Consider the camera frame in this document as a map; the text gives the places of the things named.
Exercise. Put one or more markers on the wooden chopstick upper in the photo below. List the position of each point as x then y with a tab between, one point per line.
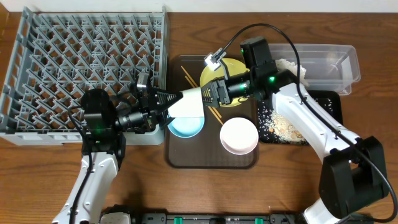
186	73

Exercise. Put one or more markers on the light blue bowl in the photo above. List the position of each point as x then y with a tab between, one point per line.
186	127

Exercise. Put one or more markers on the rice food waste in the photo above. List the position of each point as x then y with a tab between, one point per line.
284	127

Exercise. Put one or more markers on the dark brown serving tray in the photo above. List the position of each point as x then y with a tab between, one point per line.
204	150

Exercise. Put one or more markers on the clear plastic bin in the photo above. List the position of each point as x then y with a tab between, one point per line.
329	67

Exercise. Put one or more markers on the white tissue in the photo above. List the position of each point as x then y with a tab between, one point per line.
283	64

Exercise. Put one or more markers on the grey dishwasher rack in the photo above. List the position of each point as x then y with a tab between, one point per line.
57	57

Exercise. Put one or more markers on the yellow plate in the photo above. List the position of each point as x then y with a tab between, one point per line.
234	66

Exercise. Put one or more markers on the white cup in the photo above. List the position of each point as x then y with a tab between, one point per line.
189	106

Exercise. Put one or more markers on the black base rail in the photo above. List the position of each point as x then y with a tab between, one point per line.
124	214

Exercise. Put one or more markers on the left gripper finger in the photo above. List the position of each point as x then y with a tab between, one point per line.
164	119
161	100

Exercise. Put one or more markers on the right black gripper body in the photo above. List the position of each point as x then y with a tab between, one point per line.
236	86

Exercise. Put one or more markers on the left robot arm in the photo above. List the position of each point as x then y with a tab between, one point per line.
104	143

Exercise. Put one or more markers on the wooden chopstick lower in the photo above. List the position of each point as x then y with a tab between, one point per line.
215	112

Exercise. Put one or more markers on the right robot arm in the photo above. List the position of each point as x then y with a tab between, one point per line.
353	169

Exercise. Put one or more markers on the black waste tray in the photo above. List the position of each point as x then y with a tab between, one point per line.
326	105

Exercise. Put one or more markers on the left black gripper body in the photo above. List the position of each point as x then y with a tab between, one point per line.
146	107

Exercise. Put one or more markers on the wooden chopstick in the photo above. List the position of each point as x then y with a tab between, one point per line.
186	73
215	112

